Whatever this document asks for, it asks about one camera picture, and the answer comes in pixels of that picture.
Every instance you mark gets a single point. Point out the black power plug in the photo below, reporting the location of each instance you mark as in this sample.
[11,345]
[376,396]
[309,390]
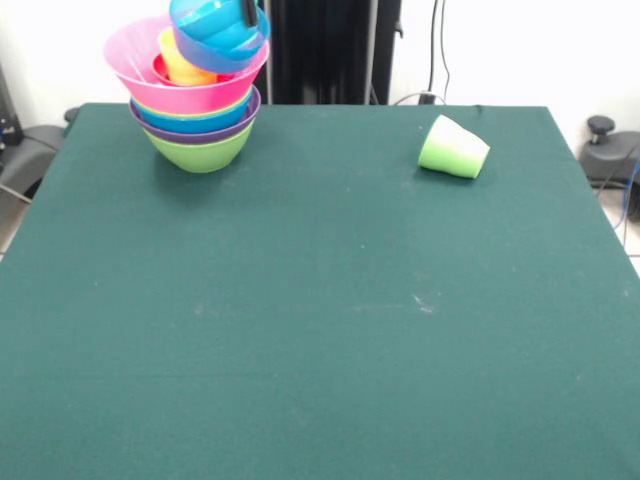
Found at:
[425,97]

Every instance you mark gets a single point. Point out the yellow plastic cup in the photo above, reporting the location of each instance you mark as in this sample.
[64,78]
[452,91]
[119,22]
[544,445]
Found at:
[172,55]
[192,77]

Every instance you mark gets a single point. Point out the large pink plastic bowl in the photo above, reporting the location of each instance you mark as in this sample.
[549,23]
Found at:
[185,97]

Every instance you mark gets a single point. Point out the dark green tablecloth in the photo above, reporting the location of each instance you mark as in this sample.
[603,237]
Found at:
[320,380]

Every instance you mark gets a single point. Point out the large blue plastic bowl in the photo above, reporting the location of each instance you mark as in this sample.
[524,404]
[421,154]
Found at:
[195,125]

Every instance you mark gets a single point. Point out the black equipment base with knob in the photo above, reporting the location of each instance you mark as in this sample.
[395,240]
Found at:
[610,155]

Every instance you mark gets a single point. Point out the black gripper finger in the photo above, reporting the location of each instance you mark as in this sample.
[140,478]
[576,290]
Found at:
[250,12]

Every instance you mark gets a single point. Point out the translucent blue plastic bowl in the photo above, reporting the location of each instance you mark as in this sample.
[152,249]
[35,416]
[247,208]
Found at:
[215,62]

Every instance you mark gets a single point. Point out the black round knob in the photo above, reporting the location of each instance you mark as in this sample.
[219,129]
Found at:
[71,115]

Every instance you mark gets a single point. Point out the green plastic cup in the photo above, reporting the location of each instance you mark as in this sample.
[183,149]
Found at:
[440,145]
[475,157]

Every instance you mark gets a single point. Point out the purple plastic bowl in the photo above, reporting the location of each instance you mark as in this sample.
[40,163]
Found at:
[200,139]

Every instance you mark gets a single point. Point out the red plastic bowl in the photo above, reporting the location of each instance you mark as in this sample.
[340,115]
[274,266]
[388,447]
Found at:
[161,70]

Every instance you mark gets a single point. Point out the small light blue bowl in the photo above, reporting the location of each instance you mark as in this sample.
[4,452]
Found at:
[220,25]

